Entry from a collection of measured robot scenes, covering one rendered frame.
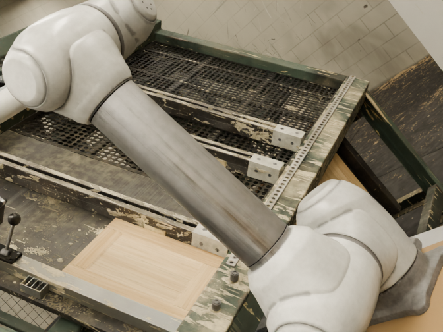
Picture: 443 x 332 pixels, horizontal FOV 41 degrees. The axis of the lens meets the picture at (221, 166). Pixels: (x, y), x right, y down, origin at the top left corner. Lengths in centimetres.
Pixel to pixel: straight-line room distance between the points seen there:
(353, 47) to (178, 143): 640
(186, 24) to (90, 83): 740
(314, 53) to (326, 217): 647
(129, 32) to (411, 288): 70
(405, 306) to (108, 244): 103
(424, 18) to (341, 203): 433
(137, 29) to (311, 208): 46
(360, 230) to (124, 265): 92
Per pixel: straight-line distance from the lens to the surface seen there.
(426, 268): 122
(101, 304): 170
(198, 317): 165
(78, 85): 97
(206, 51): 333
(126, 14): 109
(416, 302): 117
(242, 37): 794
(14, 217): 182
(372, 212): 115
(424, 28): 541
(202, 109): 258
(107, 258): 186
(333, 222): 111
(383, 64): 727
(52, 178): 211
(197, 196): 97
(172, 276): 180
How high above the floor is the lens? 135
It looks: 7 degrees down
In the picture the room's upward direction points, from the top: 40 degrees counter-clockwise
